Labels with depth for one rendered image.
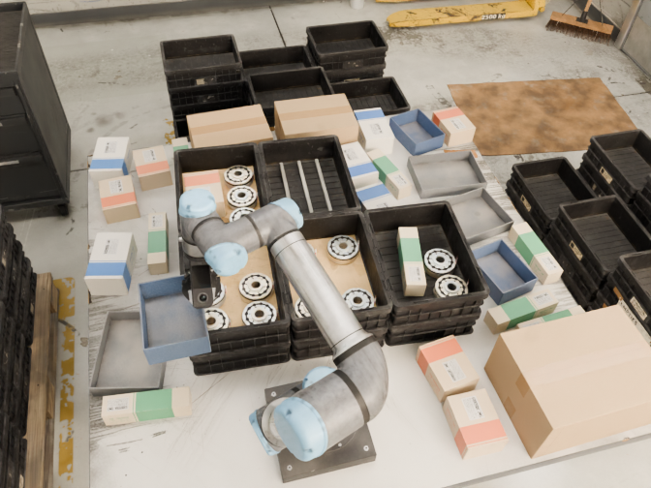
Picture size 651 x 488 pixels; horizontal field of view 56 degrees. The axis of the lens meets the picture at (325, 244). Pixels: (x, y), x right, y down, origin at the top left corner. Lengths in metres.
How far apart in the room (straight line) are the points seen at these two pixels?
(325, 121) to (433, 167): 0.48
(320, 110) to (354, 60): 0.97
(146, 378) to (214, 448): 0.31
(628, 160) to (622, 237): 0.57
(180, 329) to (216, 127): 1.09
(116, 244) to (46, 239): 1.26
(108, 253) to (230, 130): 0.68
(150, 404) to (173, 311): 0.34
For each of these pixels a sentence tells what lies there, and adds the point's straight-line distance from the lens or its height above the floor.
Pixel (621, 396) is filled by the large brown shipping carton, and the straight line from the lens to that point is 1.85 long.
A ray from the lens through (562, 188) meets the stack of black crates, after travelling 3.32.
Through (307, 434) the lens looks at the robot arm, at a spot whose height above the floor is 1.33.
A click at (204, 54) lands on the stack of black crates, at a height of 0.49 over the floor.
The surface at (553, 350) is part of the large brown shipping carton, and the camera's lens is 1.85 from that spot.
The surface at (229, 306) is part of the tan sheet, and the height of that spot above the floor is 0.83.
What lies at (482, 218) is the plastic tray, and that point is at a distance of 2.39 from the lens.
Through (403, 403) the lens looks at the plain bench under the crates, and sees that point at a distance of 1.88.
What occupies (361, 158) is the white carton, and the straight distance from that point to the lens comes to 2.41.
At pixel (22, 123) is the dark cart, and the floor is 0.64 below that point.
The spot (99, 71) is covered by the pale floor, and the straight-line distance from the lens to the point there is 4.50.
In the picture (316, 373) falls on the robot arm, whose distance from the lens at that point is 1.58.
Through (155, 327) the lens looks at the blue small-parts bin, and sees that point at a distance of 1.59.
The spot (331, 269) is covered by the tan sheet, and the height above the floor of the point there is 0.83.
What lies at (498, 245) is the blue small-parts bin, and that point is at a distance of 2.27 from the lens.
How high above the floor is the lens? 2.36
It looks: 49 degrees down
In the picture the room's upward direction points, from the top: 3 degrees clockwise
